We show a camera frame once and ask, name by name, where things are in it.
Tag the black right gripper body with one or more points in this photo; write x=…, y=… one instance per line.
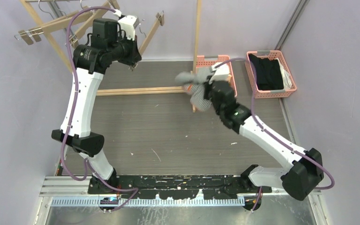
x=208, y=93

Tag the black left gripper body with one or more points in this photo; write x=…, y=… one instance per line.
x=127, y=48

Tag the grey striped boxer underwear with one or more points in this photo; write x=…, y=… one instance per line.
x=194, y=85

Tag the wooden hanger for striped underwear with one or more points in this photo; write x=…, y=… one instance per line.
x=159, y=21

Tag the wooden hanger for beige underwear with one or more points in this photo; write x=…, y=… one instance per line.
x=90, y=21

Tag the wooden hanger for red underwear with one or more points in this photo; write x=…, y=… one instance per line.
x=34, y=34

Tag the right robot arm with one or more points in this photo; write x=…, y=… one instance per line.
x=301, y=170

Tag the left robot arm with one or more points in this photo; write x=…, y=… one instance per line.
x=110, y=40

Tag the empty pink plastic basket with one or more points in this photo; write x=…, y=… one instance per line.
x=206, y=61

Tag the wooden clothes rack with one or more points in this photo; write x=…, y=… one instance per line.
x=155, y=90

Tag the black folded garment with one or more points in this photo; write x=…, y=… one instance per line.
x=267, y=72

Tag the pink basket with clothes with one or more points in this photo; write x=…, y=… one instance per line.
x=272, y=55

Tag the white cloth in basket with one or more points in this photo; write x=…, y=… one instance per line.
x=287, y=84

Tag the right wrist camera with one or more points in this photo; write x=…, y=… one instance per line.
x=220, y=73

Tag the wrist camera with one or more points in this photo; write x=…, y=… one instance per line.
x=128, y=24
x=220, y=73

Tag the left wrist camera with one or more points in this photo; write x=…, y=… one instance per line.
x=128, y=24

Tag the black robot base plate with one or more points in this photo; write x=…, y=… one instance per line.
x=179, y=187

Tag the aluminium cable duct rail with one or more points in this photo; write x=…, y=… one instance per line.
x=100, y=201

